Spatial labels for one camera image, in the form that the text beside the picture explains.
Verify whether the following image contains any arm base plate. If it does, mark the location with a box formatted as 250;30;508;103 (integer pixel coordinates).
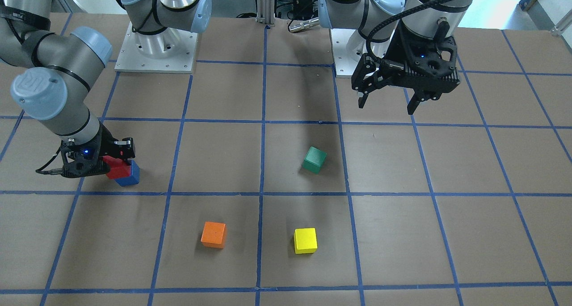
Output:
330;29;366;78
114;25;198;74

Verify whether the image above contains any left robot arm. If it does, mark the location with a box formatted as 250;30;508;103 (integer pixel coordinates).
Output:
317;0;473;115

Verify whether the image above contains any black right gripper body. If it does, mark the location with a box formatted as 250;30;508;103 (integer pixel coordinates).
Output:
61;124;135;178

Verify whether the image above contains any green wooden block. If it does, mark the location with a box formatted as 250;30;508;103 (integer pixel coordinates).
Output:
302;147;327;174

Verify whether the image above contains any orange wooden block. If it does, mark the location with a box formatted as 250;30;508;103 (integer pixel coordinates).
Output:
200;221;227;249

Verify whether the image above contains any yellow wooden block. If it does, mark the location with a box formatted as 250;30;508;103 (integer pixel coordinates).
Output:
293;227;317;254

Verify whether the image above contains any silver cylinder connector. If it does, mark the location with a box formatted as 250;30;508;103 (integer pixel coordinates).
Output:
288;17;320;33

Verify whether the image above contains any red wooden block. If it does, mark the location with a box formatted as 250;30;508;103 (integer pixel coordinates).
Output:
102;155;131;180

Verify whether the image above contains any blue wooden block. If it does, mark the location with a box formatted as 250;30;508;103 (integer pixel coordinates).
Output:
114;160;140;187

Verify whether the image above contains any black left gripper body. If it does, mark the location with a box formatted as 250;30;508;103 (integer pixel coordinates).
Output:
351;20;460;96

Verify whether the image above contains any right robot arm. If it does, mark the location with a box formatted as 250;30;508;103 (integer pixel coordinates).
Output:
1;0;212;184

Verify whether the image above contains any aluminium frame post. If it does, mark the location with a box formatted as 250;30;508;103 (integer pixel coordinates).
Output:
255;0;276;27

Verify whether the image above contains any black electronics box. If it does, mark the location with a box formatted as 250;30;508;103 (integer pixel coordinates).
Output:
292;0;314;20

